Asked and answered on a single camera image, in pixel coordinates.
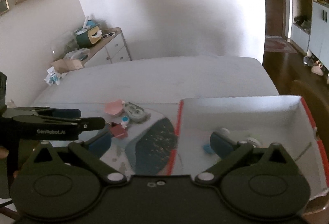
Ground white red cardboard box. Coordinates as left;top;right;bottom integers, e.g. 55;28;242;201
171;95;328;199

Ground white drawer cabinet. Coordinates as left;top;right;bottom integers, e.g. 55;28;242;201
82;27;132;68

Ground green yellow tissue box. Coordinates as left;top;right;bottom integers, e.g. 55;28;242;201
75;26;102;48

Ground clear plastic bag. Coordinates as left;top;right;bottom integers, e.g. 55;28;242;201
64;48;90;61

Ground white blue tube package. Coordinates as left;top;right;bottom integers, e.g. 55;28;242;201
45;67;67;86

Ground teal small eraser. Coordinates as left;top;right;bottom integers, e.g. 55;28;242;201
202;144;214;155

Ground person's left hand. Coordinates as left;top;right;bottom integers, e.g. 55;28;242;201
0;146;9;160

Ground green lid beige jar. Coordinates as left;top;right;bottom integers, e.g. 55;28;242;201
219;128;262;148

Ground white sunglasses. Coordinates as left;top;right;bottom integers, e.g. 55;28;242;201
102;32;116;39

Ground grey white correction tape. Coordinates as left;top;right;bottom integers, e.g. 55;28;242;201
123;102;151;123

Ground pink heart-shaped dish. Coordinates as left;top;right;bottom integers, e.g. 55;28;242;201
104;99;124;117

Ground round teal patterned mat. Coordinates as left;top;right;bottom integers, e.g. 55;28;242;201
99;107;180;176

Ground red door mat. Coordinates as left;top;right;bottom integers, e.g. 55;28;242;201
264;38;298;54

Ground framed wall picture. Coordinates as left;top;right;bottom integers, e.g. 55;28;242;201
0;0;10;15

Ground wooden chair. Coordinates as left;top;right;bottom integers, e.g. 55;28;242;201
291;79;328;216

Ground pink shoe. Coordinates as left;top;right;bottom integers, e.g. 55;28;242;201
311;64;324;76

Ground light blue wall cabinet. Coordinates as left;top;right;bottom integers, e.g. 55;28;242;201
291;0;328;68

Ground brown cardboard box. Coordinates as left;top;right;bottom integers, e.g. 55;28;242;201
51;59;84;74

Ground grey shoe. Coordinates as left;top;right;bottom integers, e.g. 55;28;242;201
303;56;313;67

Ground small blue white figurine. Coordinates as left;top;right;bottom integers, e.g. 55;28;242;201
120;115;130;129

